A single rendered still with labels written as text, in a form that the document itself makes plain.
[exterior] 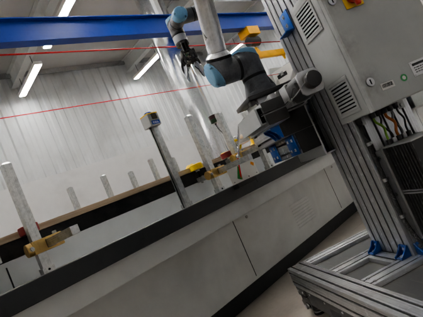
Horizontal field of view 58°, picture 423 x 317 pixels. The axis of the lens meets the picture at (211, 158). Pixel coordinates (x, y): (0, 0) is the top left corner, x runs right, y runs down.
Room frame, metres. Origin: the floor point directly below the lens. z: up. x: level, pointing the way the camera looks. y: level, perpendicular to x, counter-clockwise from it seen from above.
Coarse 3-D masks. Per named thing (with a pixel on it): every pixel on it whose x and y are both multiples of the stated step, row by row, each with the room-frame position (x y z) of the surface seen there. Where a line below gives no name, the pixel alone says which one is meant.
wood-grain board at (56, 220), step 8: (216, 160) 2.47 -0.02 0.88; (168, 176) 2.18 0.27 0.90; (152, 184) 2.09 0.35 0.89; (128, 192) 1.98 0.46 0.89; (136, 192) 2.01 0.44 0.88; (104, 200) 1.88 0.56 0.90; (112, 200) 1.90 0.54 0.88; (80, 208) 1.78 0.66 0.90; (88, 208) 1.81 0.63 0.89; (96, 208) 1.84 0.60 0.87; (64, 216) 1.73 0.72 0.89; (72, 216) 1.75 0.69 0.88; (40, 224) 1.65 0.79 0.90; (48, 224) 1.67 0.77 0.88; (16, 232) 1.58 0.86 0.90; (0, 240) 1.53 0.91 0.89; (8, 240) 1.55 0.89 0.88
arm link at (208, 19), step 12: (204, 0) 1.56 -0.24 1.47; (204, 12) 1.58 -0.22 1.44; (216, 12) 1.60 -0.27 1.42; (204, 24) 1.60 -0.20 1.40; (216, 24) 1.60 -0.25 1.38; (204, 36) 1.63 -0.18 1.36; (216, 36) 1.61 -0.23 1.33; (216, 48) 1.63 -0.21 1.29; (216, 60) 1.64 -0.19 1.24; (228, 60) 1.65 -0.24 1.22; (216, 72) 1.64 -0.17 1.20; (228, 72) 1.66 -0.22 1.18; (240, 72) 1.69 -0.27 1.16; (216, 84) 1.68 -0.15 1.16
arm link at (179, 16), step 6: (180, 6) 1.88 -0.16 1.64; (174, 12) 1.87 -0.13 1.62; (180, 12) 1.87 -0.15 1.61; (186, 12) 1.88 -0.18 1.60; (192, 12) 1.91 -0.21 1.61; (174, 18) 1.89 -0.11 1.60; (180, 18) 1.87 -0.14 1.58; (186, 18) 1.91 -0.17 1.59; (192, 18) 1.93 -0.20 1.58; (174, 24) 1.93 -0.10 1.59; (180, 24) 1.92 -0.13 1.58
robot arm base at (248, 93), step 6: (258, 72) 1.70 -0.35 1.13; (264, 72) 1.72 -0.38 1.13; (246, 78) 1.71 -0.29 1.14; (252, 78) 1.70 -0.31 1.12; (258, 78) 1.69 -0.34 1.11; (264, 78) 1.70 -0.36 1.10; (246, 84) 1.73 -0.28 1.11; (252, 84) 1.70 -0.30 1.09; (258, 84) 1.69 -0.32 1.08; (264, 84) 1.68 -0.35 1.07; (270, 84) 1.69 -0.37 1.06; (246, 90) 1.73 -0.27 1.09; (252, 90) 1.71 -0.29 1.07; (258, 90) 1.68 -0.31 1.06; (264, 90) 1.68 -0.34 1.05; (246, 96) 1.74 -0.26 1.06
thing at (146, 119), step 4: (152, 112) 1.95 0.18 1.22; (156, 112) 1.96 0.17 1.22; (144, 116) 1.94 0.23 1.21; (148, 116) 1.92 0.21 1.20; (140, 120) 1.96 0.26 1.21; (144, 120) 1.94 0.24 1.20; (148, 120) 1.92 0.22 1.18; (160, 120) 1.96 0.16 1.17; (144, 124) 1.95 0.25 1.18; (148, 124) 1.93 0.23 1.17; (156, 124) 1.94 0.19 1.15; (160, 124) 1.97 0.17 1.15; (144, 128) 1.96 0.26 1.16; (148, 128) 1.95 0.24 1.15
